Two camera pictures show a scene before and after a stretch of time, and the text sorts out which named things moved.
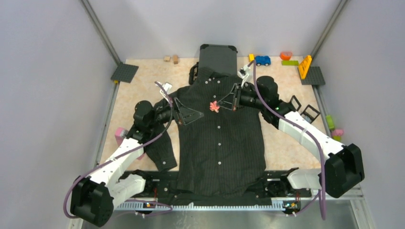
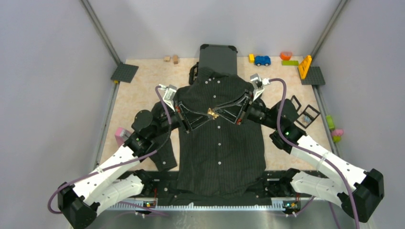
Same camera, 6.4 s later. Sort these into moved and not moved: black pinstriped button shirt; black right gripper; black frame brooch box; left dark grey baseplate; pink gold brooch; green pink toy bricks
Moved: black right gripper; pink gold brooch
Not moved: green pink toy bricks; left dark grey baseplate; black pinstriped button shirt; black frame brooch box
